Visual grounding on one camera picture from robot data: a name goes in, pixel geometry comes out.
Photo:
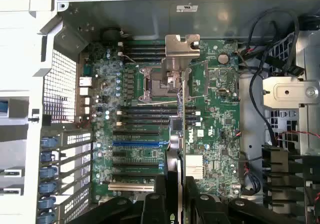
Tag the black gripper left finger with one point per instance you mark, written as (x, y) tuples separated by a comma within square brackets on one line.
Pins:
[(155, 204)]

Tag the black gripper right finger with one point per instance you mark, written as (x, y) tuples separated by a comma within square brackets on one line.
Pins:
[(192, 204)]

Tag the white expansion slot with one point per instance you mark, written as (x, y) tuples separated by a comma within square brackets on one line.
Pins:
[(131, 187)]

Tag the long black expansion slot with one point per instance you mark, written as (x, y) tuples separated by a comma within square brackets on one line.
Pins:
[(136, 174), (136, 133), (136, 164)]

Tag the short black expansion slot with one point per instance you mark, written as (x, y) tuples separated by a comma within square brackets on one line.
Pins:
[(121, 154)]

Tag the blue expansion slot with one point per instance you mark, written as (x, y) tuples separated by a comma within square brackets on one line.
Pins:
[(136, 143)]

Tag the perforated metal slot cover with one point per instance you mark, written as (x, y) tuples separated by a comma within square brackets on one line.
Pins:
[(77, 206), (77, 138)]

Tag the black RAM slot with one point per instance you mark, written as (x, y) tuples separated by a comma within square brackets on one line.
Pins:
[(145, 59), (150, 108), (150, 113), (145, 123), (145, 49), (145, 54), (150, 118), (145, 45)]

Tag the blue slot clip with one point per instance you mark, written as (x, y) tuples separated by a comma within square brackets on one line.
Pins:
[(48, 142), (47, 187), (48, 172), (46, 203), (47, 156), (46, 217)]

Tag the silver chipset heatsink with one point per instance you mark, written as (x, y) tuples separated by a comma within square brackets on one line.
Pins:
[(193, 166)]

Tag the green motherboard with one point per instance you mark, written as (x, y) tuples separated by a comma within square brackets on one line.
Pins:
[(220, 114)]

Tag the black plastic card holder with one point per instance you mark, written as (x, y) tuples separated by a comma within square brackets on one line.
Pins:
[(282, 174)]

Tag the thin metal locking lever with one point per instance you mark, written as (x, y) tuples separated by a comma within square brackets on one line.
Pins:
[(155, 102)]

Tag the metal CPU socket latch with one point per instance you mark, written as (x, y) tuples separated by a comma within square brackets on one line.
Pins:
[(153, 84)]

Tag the rear port block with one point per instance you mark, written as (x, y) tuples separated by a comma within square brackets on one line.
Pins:
[(85, 94)]

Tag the round coin battery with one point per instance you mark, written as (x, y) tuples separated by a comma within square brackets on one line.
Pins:
[(223, 58)]

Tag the grey metal PC case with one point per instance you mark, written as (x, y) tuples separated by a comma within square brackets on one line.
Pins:
[(140, 17)]

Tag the white barcode sticker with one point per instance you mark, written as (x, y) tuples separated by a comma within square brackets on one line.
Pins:
[(187, 8)]

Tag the silver metal disk bay bracket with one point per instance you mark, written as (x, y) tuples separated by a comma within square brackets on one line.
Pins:
[(290, 92)]

